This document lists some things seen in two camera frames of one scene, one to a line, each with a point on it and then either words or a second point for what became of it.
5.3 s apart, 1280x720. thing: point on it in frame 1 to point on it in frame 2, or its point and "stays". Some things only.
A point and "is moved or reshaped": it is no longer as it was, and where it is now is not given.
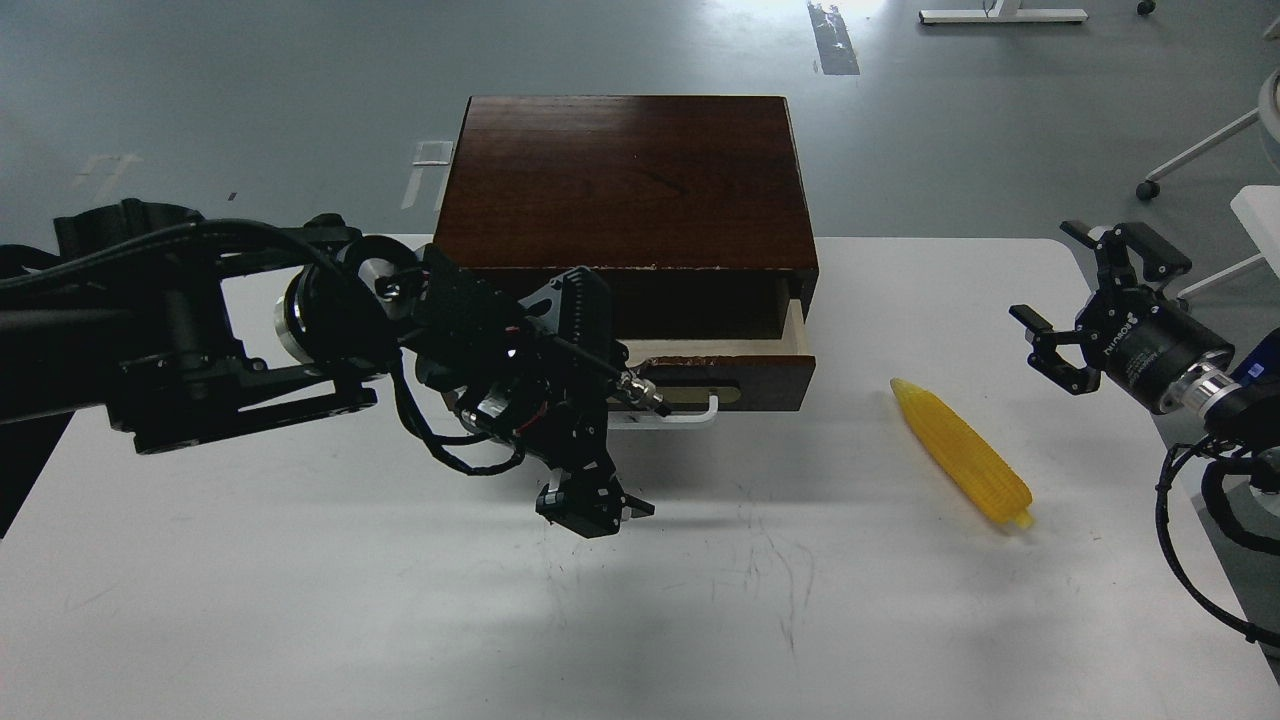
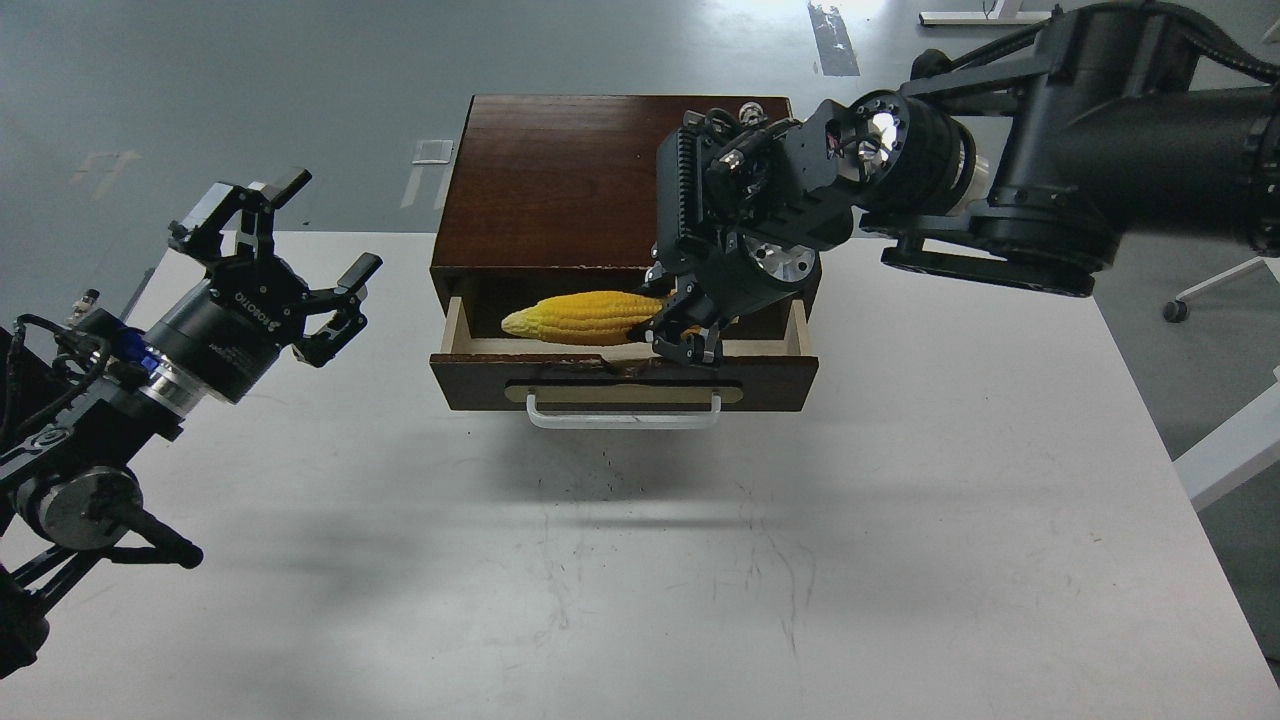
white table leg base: (1002, 11) stays
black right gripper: (1142, 342) to (744, 204)
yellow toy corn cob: (995, 487) is moved or reshaped
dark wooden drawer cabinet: (691, 209) stays
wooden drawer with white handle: (694, 378) stays
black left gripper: (543, 370) to (221, 339)
